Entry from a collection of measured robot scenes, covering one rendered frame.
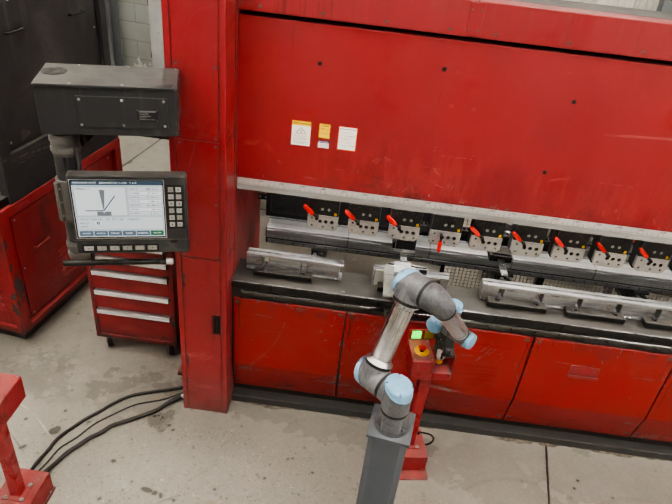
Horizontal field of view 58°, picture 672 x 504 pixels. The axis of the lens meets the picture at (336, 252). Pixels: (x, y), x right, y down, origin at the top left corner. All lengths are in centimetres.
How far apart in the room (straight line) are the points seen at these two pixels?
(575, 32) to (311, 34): 105
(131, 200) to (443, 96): 136
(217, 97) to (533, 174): 143
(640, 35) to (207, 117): 175
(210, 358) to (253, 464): 60
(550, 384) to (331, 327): 122
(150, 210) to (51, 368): 174
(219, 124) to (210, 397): 162
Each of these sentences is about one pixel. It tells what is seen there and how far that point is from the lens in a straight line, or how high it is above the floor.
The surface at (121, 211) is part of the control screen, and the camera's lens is 258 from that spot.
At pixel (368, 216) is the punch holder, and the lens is 292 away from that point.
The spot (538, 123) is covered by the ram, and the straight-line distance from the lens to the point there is 279.
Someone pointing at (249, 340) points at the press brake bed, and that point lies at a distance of 333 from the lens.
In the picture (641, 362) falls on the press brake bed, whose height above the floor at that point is 70.
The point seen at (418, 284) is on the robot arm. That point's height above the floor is 138.
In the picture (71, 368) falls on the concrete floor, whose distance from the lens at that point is 402.
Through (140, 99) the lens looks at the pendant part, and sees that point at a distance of 239.
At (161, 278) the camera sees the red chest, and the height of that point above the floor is 63.
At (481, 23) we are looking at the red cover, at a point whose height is 222.
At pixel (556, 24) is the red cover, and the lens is 267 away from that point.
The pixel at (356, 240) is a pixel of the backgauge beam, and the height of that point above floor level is 97.
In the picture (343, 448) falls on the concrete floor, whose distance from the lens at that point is 349.
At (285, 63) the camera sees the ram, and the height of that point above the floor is 196.
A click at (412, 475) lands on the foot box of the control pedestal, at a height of 1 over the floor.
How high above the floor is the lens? 269
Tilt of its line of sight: 33 degrees down
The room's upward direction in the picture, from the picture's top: 7 degrees clockwise
